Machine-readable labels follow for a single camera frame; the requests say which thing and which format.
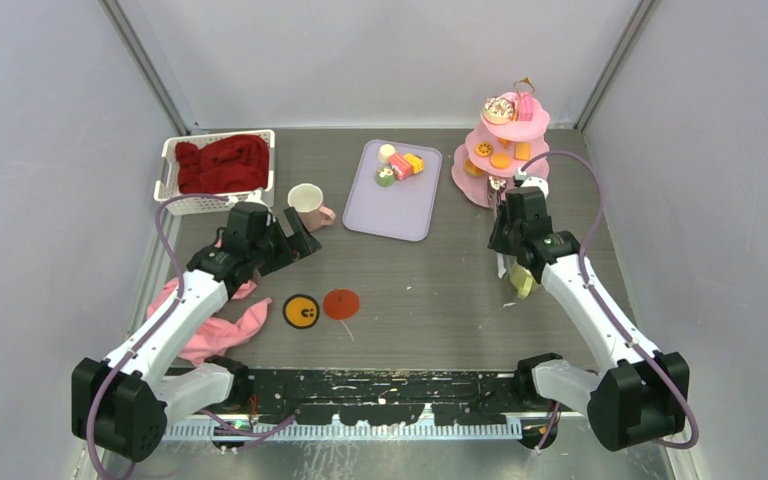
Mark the orange square biscuit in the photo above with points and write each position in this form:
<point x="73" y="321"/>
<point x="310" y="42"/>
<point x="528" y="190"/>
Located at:
<point x="523" y="151"/>

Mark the white plastic basket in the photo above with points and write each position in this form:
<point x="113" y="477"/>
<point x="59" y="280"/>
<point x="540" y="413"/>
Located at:
<point x="166" y="187"/>

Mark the red tomato coaster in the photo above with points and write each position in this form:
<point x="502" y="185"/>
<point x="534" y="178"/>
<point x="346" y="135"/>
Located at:
<point x="341" y="304"/>

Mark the orange round bun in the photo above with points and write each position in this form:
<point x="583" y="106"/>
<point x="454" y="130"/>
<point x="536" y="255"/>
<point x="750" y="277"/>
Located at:
<point x="472" y="170"/>

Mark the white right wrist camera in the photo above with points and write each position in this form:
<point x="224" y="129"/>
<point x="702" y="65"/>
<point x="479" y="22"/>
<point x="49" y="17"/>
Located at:
<point x="527" y="180"/>

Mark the yellow-green mug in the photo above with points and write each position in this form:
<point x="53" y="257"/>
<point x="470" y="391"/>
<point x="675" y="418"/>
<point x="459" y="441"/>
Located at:
<point x="522" y="280"/>

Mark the pink three-tier cake stand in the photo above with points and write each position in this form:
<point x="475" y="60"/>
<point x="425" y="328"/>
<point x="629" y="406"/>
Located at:
<point x="475" y="189"/>

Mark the black yellow face coaster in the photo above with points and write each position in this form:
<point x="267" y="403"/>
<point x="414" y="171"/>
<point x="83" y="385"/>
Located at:
<point x="301" y="311"/>

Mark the dark red towel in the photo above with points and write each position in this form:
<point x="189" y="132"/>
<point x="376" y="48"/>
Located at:
<point x="233" y="164"/>

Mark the sprinkled donut cake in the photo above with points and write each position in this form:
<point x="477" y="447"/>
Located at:
<point x="499" y="110"/>

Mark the yellow pink layered cake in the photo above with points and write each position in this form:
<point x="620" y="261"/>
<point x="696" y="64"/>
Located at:
<point x="406" y="165"/>

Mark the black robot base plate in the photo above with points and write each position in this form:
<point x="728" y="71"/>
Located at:
<point x="380" y="397"/>

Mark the round orange lattice cookie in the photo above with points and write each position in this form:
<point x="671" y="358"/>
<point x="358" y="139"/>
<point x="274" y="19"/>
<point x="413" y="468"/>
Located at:
<point x="483" y="149"/>

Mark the cream cylinder cake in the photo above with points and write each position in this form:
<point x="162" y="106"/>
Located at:
<point x="384" y="153"/>

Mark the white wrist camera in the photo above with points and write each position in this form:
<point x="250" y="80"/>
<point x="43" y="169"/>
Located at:
<point x="527" y="180"/>
<point x="258" y="197"/>

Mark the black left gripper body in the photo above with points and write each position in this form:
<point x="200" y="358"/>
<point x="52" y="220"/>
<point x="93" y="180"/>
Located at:
<point x="275" y="250"/>

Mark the pink cloth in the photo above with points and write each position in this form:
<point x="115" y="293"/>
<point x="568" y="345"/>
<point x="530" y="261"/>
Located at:
<point x="216" y="335"/>

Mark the lavender serving tray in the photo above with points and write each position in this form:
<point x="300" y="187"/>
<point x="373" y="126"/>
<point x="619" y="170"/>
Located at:
<point x="402" y="211"/>

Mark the pink mug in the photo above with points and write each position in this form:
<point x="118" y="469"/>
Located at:
<point x="308" y="201"/>

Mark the green round cake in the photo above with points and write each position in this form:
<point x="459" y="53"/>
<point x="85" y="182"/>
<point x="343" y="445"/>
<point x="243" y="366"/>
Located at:
<point x="385" y="177"/>

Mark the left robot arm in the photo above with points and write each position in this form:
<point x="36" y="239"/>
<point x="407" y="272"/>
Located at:
<point x="124" y="403"/>

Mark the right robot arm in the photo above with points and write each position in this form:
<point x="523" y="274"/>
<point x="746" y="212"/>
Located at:
<point x="639" y="393"/>

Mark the pink square cake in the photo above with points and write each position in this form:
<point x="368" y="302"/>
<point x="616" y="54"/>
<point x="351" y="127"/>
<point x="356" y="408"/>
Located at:
<point x="525" y="107"/>

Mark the chocolate cake slice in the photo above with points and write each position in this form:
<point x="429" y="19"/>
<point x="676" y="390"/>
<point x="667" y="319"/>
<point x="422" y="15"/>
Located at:
<point x="496" y="185"/>

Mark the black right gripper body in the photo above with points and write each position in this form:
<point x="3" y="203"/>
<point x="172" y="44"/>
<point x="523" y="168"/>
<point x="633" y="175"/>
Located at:
<point x="504" y="234"/>

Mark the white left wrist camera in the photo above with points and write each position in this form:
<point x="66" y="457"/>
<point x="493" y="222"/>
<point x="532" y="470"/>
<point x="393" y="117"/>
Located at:
<point x="258" y="197"/>

